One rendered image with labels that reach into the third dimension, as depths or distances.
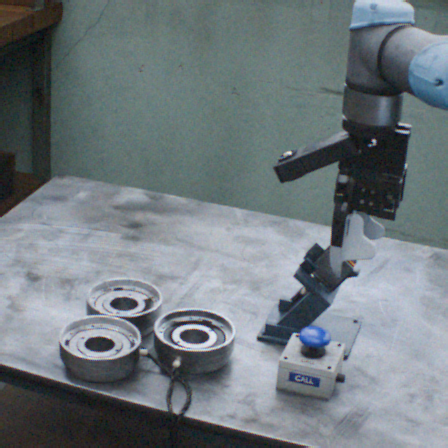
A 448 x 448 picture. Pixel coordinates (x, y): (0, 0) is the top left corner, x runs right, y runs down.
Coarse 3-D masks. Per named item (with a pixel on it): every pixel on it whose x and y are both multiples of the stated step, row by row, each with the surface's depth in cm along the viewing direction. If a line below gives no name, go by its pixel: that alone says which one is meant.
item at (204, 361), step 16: (160, 320) 122; (176, 320) 124; (224, 320) 124; (160, 336) 119; (176, 336) 121; (192, 336) 124; (208, 336) 122; (160, 352) 119; (176, 352) 117; (192, 352) 116; (208, 352) 116; (224, 352) 118; (192, 368) 118; (208, 368) 118
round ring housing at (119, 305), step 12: (96, 288) 129; (108, 288) 131; (120, 288) 131; (132, 288) 131; (144, 288) 131; (156, 288) 129; (108, 300) 128; (120, 300) 129; (132, 300) 129; (156, 300) 129; (96, 312) 123; (120, 312) 125; (132, 312) 125; (144, 312) 123; (156, 312) 125; (144, 324) 124
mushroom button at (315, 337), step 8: (304, 328) 117; (312, 328) 116; (320, 328) 116; (304, 336) 115; (312, 336) 115; (320, 336) 115; (328, 336) 115; (304, 344) 115; (312, 344) 114; (320, 344) 114; (328, 344) 115
